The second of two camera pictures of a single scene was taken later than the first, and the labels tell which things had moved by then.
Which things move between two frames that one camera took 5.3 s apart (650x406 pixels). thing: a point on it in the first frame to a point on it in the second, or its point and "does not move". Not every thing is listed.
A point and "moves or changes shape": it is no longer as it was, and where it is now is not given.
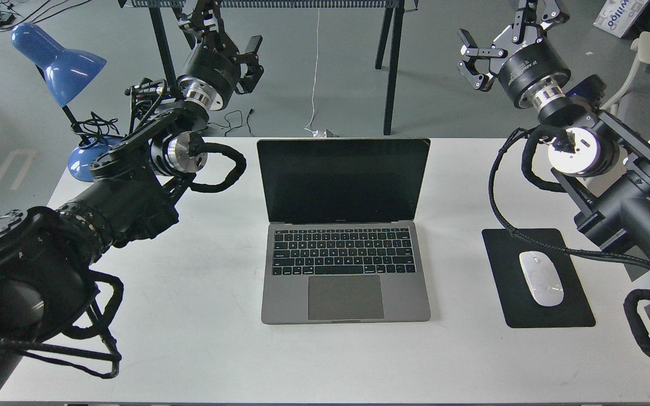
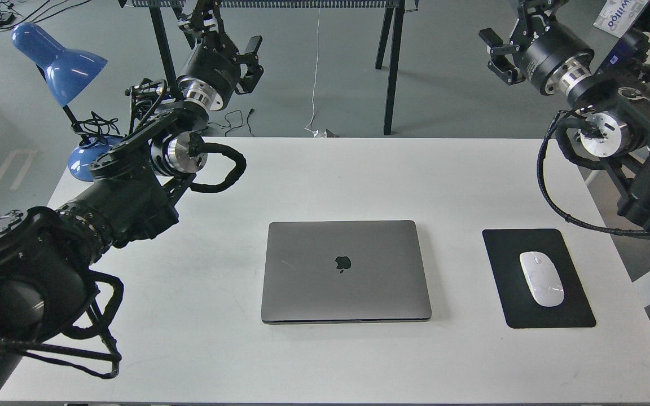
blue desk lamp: [66, 72] does not move
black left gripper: [215, 69] does not move
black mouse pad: [520, 308] does not move
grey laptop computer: [342, 246] moves or changes shape
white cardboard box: [616, 17] does not move
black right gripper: [525, 70] to [555, 59]
